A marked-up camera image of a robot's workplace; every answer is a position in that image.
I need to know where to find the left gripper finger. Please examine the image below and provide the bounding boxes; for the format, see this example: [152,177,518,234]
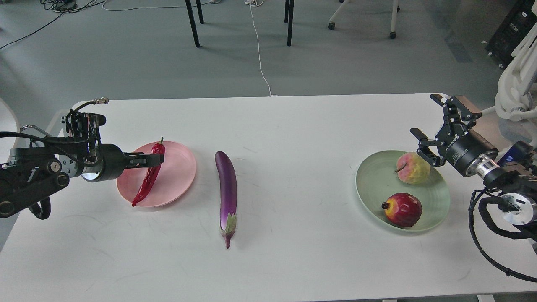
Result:
[126,162,162,169]
[125,153,164,162]

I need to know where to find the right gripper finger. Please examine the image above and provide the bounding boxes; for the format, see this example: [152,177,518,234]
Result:
[410,128,445,167]
[430,94,482,135]

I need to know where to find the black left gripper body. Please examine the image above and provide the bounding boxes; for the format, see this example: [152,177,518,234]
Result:
[81,144,129,183]

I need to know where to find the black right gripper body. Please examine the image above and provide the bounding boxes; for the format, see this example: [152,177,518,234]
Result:
[435,124,499,177]

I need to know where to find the yellow pink peach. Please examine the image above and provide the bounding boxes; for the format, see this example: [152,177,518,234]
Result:
[394,152,431,184]

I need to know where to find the red chili pepper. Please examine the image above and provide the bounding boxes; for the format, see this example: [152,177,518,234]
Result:
[132,136,166,207]

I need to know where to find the red pomegranate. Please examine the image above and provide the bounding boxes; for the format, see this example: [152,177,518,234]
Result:
[381,193,422,228]

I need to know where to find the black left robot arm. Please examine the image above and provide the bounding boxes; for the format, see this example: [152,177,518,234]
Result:
[0,97,165,220]

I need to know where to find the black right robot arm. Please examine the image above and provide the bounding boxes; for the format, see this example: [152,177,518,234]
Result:
[410,94,536,282]

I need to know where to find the pink plate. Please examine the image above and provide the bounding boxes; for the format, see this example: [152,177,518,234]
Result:
[116,140,196,208]

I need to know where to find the green plate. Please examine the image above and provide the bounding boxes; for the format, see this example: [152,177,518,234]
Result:
[355,150,451,235]

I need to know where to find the white chair right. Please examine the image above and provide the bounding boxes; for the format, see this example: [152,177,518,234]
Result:
[482,27,537,122]

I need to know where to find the purple eggplant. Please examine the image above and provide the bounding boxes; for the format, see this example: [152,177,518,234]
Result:
[215,151,237,249]

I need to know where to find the chair at left edge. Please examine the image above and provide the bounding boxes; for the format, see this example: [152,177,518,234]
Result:
[0,97,68,145]

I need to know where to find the black equipment case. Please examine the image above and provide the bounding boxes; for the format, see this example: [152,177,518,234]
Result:
[485,0,536,68]

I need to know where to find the white rolling chair base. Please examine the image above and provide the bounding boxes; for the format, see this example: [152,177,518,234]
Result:
[328,0,401,39]

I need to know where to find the black table legs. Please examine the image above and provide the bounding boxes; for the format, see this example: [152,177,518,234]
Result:
[185,0,295,48]

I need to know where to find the black floor cables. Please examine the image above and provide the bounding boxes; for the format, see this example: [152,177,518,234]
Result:
[0,0,105,51]

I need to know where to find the white floor cable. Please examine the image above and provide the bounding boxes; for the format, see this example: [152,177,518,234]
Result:
[244,0,278,97]

